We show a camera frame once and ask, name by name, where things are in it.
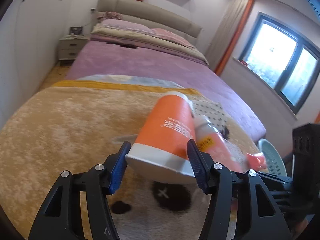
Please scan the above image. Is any pink bottle with white cap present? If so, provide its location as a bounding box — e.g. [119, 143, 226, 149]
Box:
[194, 115, 244, 172]

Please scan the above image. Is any pink bed with beige headboard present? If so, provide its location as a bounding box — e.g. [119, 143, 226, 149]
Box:
[64, 0, 267, 145]

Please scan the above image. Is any photo frame on nightstand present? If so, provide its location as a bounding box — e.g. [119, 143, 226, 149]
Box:
[69, 26, 83, 36]

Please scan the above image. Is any left beige orange curtain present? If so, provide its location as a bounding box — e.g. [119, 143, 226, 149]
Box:
[205, 0, 255, 76]

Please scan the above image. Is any person's right hand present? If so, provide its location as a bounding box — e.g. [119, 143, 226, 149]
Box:
[291, 214, 315, 239]

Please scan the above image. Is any folded beige quilt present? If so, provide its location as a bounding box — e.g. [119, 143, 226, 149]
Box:
[91, 24, 209, 65]

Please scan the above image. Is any right beige orange curtain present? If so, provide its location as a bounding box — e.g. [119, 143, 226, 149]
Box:
[315, 111, 320, 124]

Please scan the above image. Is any orange and white paper cup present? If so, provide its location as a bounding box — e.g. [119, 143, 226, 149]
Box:
[125, 91, 196, 184]

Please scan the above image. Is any light green plastic basket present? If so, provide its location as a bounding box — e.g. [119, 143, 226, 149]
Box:
[258, 139, 287, 177]

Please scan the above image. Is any pink pillow left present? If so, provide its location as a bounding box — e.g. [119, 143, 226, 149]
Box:
[101, 19, 155, 35]

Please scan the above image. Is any white dotted wrapper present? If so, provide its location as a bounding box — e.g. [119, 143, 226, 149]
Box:
[192, 100, 227, 132]

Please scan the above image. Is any beige orange curtain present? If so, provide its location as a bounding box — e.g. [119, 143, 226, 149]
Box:
[205, 0, 255, 76]
[315, 111, 320, 124]

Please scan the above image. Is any pink pillow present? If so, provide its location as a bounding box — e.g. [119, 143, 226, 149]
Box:
[101, 19, 155, 35]
[151, 28, 195, 49]

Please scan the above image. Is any white bedside nightstand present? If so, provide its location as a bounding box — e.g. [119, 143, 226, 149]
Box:
[57, 34, 90, 61]

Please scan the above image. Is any orange plush dog blanket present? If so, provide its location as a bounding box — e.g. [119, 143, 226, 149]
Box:
[0, 74, 270, 240]

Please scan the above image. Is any dark framed window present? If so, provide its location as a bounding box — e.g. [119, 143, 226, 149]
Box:
[239, 13, 319, 114]

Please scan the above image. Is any pink pillow right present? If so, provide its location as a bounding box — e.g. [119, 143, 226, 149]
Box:
[151, 28, 195, 49]

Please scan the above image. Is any pink red packet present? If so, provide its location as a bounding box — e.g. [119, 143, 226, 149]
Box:
[246, 152, 267, 171]

